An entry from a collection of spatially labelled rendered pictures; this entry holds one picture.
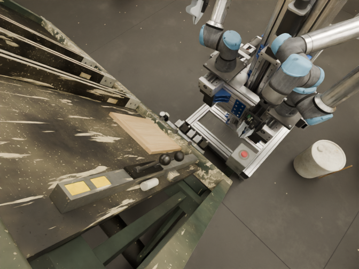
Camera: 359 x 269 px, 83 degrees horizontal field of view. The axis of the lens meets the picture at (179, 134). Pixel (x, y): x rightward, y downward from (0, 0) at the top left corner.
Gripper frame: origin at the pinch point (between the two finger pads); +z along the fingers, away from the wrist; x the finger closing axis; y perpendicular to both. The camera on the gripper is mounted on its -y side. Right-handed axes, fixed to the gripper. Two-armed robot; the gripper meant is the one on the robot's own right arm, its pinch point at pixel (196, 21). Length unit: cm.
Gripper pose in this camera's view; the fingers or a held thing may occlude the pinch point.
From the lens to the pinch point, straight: 101.1
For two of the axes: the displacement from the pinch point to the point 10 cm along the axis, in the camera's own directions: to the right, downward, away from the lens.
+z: -2.0, 8.2, 5.4
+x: 5.0, 5.6, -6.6
